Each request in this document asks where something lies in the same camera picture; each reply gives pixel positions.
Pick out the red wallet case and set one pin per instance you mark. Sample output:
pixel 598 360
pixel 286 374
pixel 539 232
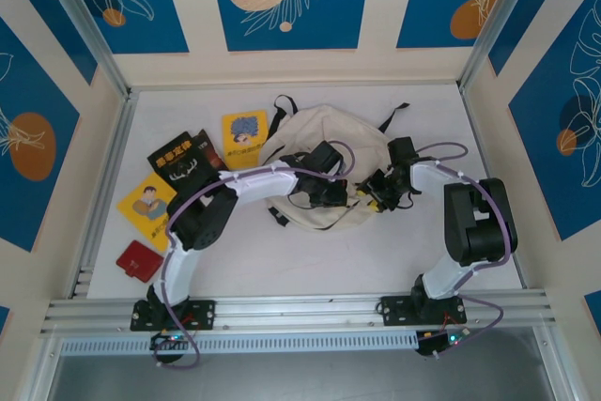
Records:
pixel 138 260

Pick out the aluminium right side rail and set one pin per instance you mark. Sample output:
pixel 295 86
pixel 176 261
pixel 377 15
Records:
pixel 479 138

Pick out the aluminium right corner post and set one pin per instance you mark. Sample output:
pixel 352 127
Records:
pixel 497 11

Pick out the dark red book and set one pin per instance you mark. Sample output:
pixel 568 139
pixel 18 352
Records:
pixel 210 149

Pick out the black book with antlers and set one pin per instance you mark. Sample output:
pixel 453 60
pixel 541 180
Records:
pixel 180 161

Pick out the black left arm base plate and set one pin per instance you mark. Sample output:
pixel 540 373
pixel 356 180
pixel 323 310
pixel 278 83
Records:
pixel 206 314

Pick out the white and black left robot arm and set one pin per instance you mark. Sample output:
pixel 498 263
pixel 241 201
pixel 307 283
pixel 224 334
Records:
pixel 263 185

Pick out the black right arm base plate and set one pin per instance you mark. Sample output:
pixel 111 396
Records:
pixel 394 311

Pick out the aluminium corner post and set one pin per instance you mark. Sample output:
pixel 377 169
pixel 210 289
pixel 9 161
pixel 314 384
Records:
pixel 84 20
pixel 497 11

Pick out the grey metal panel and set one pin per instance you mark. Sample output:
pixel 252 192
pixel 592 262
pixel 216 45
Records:
pixel 300 377

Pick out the aluminium left side rail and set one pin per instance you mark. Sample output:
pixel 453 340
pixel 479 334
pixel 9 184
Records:
pixel 112 152

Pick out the aluminium front rail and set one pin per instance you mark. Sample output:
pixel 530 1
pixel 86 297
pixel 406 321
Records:
pixel 291 309

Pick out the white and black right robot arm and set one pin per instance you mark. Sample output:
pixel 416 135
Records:
pixel 479 227

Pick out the cream canvas backpack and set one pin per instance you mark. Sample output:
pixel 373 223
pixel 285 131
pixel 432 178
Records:
pixel 328 124

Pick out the aluminium left corner post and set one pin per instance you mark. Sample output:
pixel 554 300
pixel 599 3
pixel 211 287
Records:
pixel 84 20

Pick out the aluminium rail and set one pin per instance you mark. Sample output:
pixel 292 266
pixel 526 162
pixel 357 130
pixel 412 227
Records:
pixel 112 152
pixel 479 138
pixel 291 309

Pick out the yellow book with blue-haired figure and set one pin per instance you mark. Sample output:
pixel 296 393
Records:
pixel 244 149

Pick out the yellow book with hugging man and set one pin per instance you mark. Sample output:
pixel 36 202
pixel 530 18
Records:
pixel 141 206

